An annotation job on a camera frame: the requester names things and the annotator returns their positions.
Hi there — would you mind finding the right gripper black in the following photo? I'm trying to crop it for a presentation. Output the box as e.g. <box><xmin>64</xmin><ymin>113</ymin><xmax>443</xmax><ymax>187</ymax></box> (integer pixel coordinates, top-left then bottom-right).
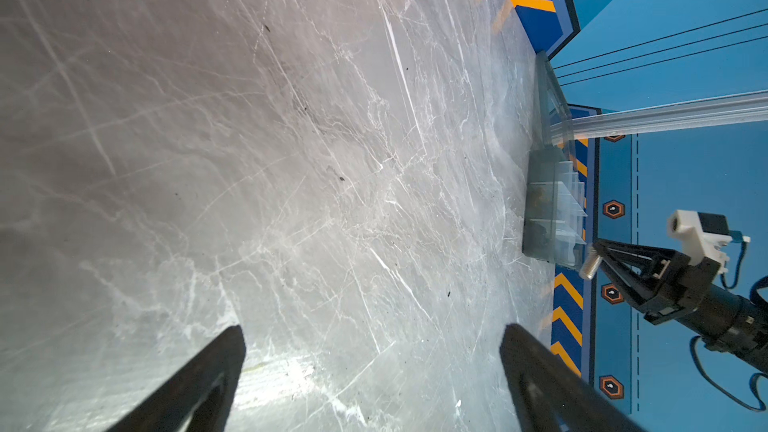
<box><xmin>593</xmin><ymin>239</ymin><xmax>721</xmax><ymax>325</ymax></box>

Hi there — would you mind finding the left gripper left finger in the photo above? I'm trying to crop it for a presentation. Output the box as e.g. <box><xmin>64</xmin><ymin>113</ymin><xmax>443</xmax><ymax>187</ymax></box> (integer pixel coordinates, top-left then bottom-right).
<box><xmin>110</xmin><ymin>325</ymin><xmax>246</xmax><ymax>431</ymax></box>

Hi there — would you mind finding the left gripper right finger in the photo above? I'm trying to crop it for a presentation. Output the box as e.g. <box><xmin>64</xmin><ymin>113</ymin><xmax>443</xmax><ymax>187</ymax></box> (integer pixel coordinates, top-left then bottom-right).
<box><xmin>500</xmin><ymin>323</ymin><xmax>641</xmax><ymax>431</ymax></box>

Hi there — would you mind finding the silver hex bolt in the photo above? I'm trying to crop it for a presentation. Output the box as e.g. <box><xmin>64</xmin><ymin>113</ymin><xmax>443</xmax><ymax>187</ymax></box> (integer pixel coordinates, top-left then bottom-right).
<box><xmin>579</xmin><ymin>248</ymin><xmax>603</xmax><ymax>281</ymax></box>

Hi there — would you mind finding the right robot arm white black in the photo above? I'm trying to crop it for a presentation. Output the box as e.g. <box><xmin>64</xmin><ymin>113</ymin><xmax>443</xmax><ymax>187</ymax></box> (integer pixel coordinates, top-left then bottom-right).
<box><xmin>580</xmin><ymin>239</ymin><xmax>767</xmax><ymax>412</ymax></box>

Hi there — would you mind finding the grey plastic organizer box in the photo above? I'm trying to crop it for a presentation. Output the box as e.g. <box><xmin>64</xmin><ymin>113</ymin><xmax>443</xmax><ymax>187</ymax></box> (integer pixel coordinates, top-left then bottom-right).
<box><xmin>522</xmin><ymin>52</ymin><xmax>587</xmax><ymax>270</ymax></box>

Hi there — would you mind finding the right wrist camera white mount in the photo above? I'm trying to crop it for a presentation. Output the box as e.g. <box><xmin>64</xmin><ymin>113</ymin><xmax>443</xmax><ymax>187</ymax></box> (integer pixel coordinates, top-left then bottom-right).
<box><xmin>667</xmin><ymin>209</ymin><xmax>751</xmax><ymax>275</ymax></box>

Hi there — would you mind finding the right aluminium frame post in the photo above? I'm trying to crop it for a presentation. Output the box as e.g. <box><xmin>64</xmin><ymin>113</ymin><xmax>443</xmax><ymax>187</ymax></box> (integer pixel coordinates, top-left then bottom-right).
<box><xmin>549</xmin><ymin>91</ymin><xmax>767</xmax><ymax>145</ymax></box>

